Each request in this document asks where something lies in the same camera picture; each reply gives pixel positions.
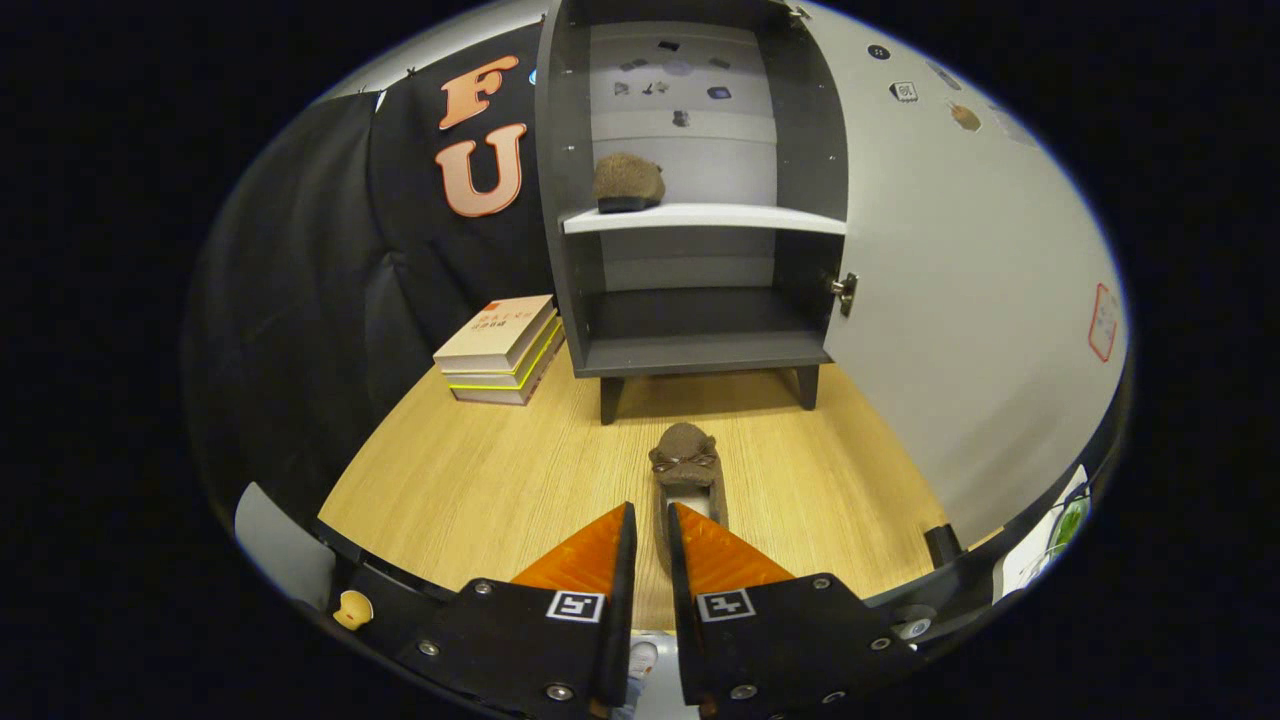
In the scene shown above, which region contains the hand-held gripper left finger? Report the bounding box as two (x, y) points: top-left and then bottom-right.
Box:
(395, 502), (639, 720)

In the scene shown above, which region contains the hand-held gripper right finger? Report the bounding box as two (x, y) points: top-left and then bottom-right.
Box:
(668, 502), (921, 720)

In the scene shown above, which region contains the brown fuzzy shoe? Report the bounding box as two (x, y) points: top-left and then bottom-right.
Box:
(592, 152), (667, 214)
(648, 421), (729, 576)

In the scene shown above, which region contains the black door handle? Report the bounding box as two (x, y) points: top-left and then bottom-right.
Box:
(924, 523), (963, 571)

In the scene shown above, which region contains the dark grey shoe cabinet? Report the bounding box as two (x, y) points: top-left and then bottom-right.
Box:
(535, 0), (851, 426)

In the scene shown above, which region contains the white shoe cabinet door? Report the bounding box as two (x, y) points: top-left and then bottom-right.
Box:
(795, 0), (1131, 551)

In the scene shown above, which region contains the white cabinet shelf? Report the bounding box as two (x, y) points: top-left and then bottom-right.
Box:
(560, 203), (848, 237)

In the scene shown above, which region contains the grey book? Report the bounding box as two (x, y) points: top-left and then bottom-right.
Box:
(450, 335), (567, 407)

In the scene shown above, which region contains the book with yellow edge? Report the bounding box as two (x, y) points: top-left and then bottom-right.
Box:
(443, 315), (563, 391)

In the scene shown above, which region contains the beige book with red corner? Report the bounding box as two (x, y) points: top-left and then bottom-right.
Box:
(433, 294), (557, 374)

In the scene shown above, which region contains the grey plastic panel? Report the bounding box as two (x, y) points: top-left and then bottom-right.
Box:
(233, 482), (338, 611)

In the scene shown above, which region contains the white paper sheet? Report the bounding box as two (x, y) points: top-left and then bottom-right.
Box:
(995, 465), (1093, 601)

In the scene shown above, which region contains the green round object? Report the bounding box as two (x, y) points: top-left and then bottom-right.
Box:
(1050, 495), (1091, 551)

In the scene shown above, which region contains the black backdrop cloth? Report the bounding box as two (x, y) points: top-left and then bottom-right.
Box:
(180, 20), (591, 521)

